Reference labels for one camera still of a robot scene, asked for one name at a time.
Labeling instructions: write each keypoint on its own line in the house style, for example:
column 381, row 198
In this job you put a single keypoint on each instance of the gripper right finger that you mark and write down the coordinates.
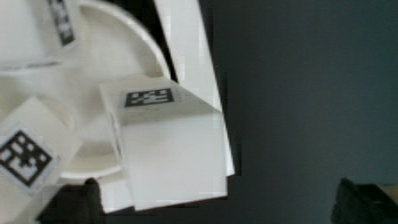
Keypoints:
column 363, row 205

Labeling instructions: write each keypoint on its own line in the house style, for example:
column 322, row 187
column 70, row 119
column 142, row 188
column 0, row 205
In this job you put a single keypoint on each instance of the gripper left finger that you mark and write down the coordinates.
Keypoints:
column 75, row 205

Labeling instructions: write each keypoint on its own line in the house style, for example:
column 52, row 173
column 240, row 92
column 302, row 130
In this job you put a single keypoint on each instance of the white round stool seat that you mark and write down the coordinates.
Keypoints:
column 118, row 57

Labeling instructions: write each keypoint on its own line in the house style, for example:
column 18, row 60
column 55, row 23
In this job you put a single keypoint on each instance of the white stool leg with tag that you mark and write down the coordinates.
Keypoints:
column 39, row 34

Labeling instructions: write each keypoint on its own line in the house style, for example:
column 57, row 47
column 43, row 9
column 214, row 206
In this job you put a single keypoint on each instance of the white right fence block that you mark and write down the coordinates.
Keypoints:
column 187, row 42

